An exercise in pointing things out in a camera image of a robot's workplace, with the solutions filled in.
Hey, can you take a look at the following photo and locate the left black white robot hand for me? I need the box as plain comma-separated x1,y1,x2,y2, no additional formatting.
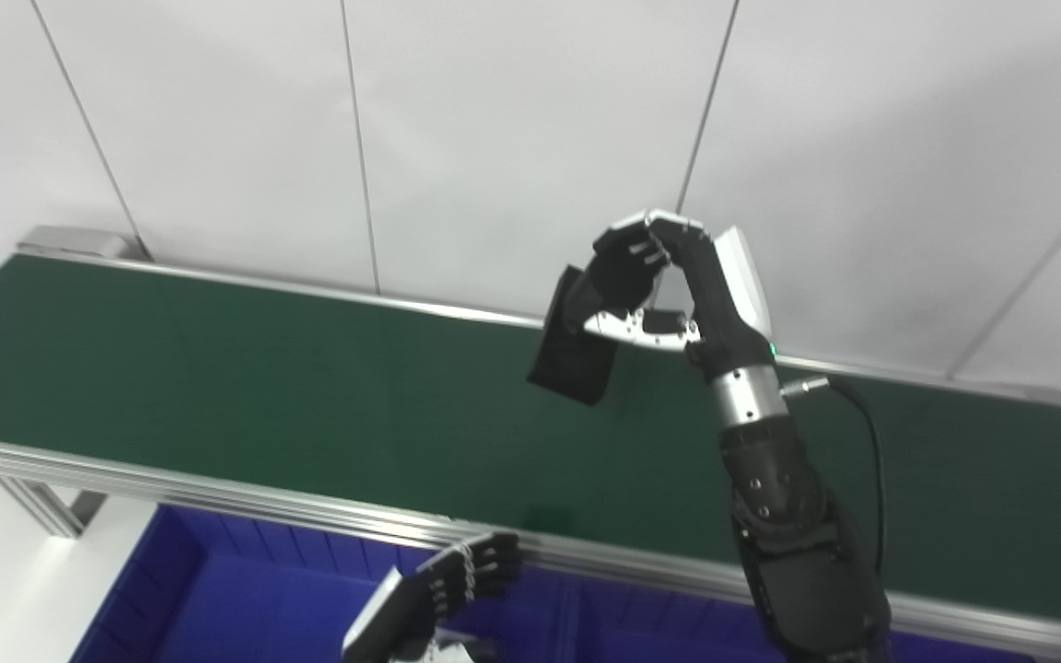
342,531,524,663

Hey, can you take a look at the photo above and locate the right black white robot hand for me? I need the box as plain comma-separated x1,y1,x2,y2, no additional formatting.
577,210,775,380

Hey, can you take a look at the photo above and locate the black cylinder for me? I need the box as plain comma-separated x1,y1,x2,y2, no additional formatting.
527,244,670,406

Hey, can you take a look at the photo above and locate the green conveyor belt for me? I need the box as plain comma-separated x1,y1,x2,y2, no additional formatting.
0,226,1061,659

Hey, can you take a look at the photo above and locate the aluminium conveyor leg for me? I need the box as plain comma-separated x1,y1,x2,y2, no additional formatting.
0,474,108,540

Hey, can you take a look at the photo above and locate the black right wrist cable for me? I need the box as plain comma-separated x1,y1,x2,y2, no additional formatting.
779,373,889,576

